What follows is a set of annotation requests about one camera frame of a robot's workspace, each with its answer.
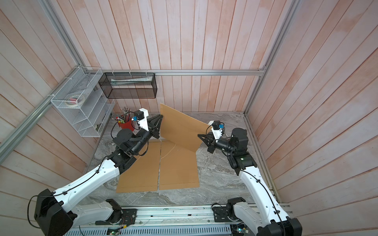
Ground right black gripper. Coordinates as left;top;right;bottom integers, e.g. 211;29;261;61
199;134;237;157

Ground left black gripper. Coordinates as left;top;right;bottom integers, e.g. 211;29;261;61
131;113;163;155

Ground brown kraft file bag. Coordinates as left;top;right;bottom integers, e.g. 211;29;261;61
116;142;161;193

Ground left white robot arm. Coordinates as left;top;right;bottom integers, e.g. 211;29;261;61
33;110;163;236

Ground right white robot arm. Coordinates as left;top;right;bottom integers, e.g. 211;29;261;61
198;121;303;236

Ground red metal pencil bucket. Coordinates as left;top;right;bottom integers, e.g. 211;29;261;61
117;117;135;131

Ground bundle of coloured pencils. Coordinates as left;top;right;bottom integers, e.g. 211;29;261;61
118;107;133;124

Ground tape roll on shelf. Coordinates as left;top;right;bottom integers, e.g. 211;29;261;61
64;94;82;107

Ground black mesh wall basket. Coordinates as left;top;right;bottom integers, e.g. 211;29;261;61
98;72;158;99

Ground horizontal aluminium wall rail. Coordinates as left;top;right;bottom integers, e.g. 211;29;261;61
100;69;265;76

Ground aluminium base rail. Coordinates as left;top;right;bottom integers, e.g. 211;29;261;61
72;205;244;234

